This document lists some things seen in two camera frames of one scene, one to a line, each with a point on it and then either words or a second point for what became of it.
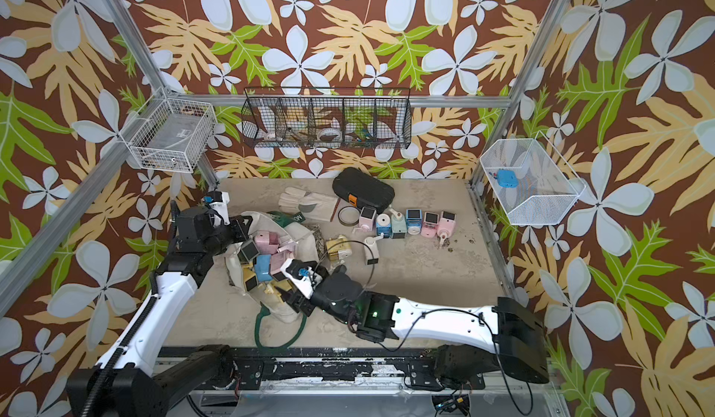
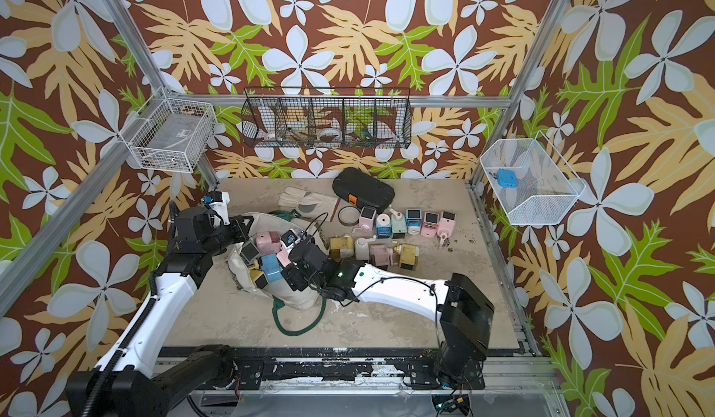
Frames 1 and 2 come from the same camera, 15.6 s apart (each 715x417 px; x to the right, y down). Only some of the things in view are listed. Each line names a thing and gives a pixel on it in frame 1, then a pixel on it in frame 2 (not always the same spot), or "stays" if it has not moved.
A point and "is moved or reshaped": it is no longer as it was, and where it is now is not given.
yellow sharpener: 339,248 stays
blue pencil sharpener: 414,221 stays
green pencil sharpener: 397,225 stays
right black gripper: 298,303 → 292,277
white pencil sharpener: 370,247 is moved or reshaped
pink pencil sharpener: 447,225 stays
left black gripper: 240,226 stays
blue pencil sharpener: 384,225 stays
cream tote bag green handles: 304,244 is moved or reshaped
